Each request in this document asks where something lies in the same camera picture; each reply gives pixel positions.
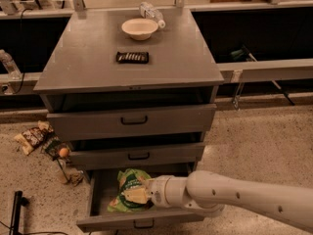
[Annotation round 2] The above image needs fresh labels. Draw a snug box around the green rice chip bag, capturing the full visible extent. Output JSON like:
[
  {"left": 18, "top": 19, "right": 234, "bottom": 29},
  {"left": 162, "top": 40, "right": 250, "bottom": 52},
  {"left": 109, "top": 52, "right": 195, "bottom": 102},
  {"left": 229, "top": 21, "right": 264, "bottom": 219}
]
[{"left": 107, "top": 168, "right": 153, "bottom": 212}]

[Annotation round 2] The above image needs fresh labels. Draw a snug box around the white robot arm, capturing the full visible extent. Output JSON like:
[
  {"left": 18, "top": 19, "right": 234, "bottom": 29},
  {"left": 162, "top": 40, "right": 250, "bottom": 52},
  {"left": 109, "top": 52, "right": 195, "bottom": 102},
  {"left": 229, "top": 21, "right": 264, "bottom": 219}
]
[{"left": 122, "top": 170, "right": 313, "bottom": 233}]

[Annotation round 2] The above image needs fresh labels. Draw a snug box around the grey bottom drawer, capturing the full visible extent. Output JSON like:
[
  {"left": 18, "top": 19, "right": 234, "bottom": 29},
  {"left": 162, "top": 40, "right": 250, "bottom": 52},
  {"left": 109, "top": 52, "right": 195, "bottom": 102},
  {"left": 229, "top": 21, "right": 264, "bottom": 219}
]
[{"left": 77, "top": 168, "right": 203, "bottom": 232}]

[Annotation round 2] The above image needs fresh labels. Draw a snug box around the grey drawer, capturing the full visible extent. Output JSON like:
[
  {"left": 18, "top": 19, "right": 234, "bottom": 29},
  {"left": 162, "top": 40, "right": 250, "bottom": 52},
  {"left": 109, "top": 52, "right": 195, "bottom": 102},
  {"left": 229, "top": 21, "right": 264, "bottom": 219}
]
[
  {"left": 70, "top": 143, "right": 204, "bottom": 170},
  {"left": 77, "top": 168, "right": 203, "bottom": 232},
  {"left": 47, "top": 104, "right": 216, "bottom": 141}
]

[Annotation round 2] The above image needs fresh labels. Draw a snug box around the grey middle drawer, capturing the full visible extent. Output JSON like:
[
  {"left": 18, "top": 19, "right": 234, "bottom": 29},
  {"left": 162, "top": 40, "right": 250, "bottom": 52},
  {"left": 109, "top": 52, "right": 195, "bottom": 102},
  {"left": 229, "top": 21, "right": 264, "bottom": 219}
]
[{"left": 70, "top": 143, "right": 204, "bottom": 170}]

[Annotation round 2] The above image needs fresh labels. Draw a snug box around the grey top drawer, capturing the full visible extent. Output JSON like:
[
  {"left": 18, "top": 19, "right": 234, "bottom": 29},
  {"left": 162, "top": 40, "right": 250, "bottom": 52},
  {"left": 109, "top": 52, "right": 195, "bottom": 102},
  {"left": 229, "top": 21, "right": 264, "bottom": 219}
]
[{"left": 47, "top": 104, "right": 216, "bottom": 141}]

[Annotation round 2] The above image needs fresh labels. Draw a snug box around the dark green snack bag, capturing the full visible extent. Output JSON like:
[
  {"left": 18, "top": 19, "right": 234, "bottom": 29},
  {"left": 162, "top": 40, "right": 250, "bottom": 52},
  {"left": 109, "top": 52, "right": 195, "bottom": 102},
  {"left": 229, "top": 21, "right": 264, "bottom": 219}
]
[{"left": 41, "top": 136, "right": 69, "bottom": 161}]

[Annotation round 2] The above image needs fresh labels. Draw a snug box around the grey drawer cabinet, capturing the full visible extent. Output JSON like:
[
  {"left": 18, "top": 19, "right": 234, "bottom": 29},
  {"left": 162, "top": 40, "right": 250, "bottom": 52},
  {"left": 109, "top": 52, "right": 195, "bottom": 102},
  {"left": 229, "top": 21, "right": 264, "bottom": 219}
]
[{"left": 34, "top": 9, "right": 219, "bottom": 173}]

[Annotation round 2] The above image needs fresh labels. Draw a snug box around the brown snack bag on floor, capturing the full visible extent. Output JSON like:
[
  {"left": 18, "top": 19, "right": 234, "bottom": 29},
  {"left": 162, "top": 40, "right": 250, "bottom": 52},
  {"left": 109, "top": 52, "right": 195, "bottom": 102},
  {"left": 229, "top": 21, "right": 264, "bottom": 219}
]
[{"left": 14, "top": 120, "right": 53, "bottom": 156}]

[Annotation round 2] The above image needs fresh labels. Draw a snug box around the plastic bottle on floor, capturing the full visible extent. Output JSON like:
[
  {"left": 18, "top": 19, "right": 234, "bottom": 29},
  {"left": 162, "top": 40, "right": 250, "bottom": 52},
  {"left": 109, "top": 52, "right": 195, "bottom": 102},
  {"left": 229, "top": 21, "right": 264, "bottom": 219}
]
[{"left": 52, "top": 159, "right": 68, "bottom": 184}]

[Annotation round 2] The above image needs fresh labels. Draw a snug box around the orange ball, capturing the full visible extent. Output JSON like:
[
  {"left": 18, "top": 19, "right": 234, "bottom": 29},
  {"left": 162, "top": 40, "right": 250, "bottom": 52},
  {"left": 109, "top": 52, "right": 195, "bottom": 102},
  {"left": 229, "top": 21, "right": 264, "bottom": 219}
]
[{"left": 59, "top": 148, "right": 69, "bottom": 158}]

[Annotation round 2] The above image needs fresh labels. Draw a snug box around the black stand on floor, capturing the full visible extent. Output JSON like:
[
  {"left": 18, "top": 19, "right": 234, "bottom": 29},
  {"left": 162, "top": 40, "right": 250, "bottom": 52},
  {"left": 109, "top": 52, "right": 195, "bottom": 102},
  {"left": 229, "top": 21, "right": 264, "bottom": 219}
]
[{"left": 9, "top": 191, "right": 29, "bottom": 235}]

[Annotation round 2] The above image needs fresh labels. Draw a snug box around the black snack bar packet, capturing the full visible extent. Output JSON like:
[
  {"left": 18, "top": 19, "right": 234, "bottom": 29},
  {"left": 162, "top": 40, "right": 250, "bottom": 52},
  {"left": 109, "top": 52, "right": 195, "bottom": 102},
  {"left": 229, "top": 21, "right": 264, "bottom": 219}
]
[{"left": 116, "top": 52, "right": 149, "bottom": 64}]

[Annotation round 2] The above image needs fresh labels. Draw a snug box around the white paper bowl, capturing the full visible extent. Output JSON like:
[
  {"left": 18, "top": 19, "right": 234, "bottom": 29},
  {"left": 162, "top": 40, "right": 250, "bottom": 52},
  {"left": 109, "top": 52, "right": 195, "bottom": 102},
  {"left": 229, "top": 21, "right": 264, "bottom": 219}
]
[{"left": 121, "top": 18, "right": 158, "bottom": 40}]

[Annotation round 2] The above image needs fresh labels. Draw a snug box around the green black tool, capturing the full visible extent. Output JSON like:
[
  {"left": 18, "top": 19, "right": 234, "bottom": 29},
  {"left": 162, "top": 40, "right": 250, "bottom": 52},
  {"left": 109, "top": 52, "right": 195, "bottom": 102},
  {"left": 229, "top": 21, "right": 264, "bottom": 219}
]
[{"left": 230, "top": 45, "right": 256, "bottom": 62}]

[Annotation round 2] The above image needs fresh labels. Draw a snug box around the clear bottle at left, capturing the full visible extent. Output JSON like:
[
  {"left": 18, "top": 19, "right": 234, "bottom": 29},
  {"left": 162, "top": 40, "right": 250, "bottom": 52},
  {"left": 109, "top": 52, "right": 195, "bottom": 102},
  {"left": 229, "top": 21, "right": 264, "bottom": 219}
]
[{"left": 0, "top": 49, "right": 22, "bottom": 80}]

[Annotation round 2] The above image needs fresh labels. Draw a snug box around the clear plastic water bottle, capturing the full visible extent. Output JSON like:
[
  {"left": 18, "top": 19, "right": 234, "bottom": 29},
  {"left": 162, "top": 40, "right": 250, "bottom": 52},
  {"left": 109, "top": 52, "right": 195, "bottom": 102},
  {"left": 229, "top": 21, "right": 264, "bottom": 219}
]
[{"left": 139, "top": 2, "right": 166, "bottom": 28}]

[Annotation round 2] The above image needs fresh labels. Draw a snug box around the grey metal rail frame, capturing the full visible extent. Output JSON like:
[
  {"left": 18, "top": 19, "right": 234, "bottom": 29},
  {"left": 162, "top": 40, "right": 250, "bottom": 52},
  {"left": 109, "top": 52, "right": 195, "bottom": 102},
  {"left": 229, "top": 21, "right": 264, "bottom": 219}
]
[{"left": 1, "top": 0, "right": 312, "bottom": 97}]

